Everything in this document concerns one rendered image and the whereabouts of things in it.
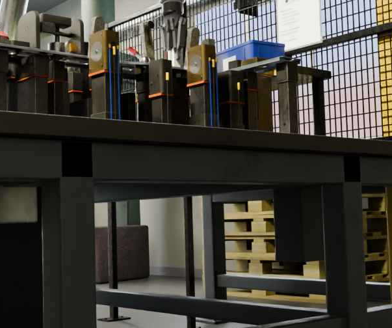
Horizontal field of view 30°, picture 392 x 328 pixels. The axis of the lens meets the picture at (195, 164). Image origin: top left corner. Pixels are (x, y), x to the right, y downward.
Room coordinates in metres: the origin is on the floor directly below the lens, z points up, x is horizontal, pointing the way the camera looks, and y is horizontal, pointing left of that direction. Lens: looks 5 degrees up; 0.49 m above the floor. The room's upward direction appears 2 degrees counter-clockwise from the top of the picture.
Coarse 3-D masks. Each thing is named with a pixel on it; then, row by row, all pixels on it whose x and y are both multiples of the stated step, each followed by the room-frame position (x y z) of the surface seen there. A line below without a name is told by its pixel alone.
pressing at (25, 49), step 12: (0, 48) 2.03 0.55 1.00; (12, 48) 2.04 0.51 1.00; (24, 48) 2.00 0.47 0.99; (36, 48) 2.03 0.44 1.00; (12, 60) 2.18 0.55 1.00; (60, 60) 2.21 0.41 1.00; (72, 60) 2.20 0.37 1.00; (84, 60) 2.21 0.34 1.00; (132, 72) 2.42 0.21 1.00; (180, 72) 2.44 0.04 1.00
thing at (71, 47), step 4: (72, 40) 2.37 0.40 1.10; (64, 44) 2.37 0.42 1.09; (68, 44) 2.36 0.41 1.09; (72, 44) 2.36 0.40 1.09; (76, 44) 2.38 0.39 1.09; (64, 48) 2.37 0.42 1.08; (68, 48) 2.36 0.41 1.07; (72, 48) 2.36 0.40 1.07; (76, 48) 2.37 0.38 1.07; (68, 52) 2.35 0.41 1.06; (72, 52) 2.36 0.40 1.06; (76, 52) 2.37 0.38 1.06; (68, 60) 2.35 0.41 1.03; (68, 68) 2.35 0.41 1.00; (72, 68) 2.35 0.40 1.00; (76, 68) 2.35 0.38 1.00; (68, 72) 2.35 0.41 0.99; (80, 72) 2.36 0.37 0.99
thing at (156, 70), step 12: (156, 60) 2.20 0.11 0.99; (168, 60) 2.20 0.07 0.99; (156, 72) 2.20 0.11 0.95; (168, 72) 2.20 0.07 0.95; (156, 84) 2.20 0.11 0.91; (168, 84) 2.20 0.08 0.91; (156, 96) 2.21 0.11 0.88; (168, 96) 2.21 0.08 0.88; (156, 108) 2.21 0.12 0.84; (168, 108) 2.21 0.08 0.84; (156, 120) 2.21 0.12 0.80; (168, 120) 2.19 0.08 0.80
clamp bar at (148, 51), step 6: (144, 24) 2.60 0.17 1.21; (150, 24) 2.57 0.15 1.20; (144, 30) 2.58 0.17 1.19; (150, 30) 2.60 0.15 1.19; (144, 36) 2.58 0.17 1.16; (150, 36) 2.60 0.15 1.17; (144, 42) 2.58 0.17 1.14; (150, 42) 2.60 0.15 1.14; (144, 48) 2.58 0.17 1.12; (150, 48) 2.60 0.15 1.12; (144, 54) 2.58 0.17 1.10; (150, 54) 2.59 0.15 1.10; (150, 60) 2.60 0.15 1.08
